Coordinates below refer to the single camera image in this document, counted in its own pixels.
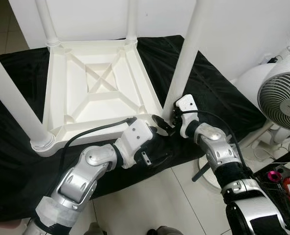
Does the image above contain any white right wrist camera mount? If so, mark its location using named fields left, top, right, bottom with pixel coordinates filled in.
left=176, top=94, right=200, bottom=139

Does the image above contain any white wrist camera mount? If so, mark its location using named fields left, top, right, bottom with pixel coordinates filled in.
left=116, top=119, right=154, bottom=170
left=176, top=94, right=200, bottom=139

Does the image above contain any white plastic table top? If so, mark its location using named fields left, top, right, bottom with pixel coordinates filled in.
left=40, top=39, right=166, bottom=157

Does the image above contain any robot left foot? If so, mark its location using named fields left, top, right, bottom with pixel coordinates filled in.
left=85, top=223, right=106, bottom=235

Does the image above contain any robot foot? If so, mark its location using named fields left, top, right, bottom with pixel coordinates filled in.
left=147, top=226, right=184, bottom=235
left=85, top=223, right=106, bottom=235

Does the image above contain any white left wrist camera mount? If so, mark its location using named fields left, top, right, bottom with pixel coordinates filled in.
left=116, top=119, right=154, bottom=170

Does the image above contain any black cloth table cover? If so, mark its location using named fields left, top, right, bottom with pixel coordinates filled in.
left=0, top=35, right=265, bottom=223

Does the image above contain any black metal table frame bar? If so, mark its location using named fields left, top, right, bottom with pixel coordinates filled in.
left=192, top=163, right=211, bottom=183

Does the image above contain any white wall power socket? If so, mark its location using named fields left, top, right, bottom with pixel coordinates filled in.
left=266, top=55, right=285, bottom=65

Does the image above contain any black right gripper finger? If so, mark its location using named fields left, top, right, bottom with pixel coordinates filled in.
left=152, top=115, right=171, bottom=134

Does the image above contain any white standing fan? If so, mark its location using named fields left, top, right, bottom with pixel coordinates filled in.
left=199, top=49, right=290, bottom=190

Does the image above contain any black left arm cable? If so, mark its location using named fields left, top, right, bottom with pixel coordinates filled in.
left=61, top=117, right=137, bottom=162

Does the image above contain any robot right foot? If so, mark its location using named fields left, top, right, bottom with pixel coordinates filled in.
left=147, top=226, right=184, bottom=235

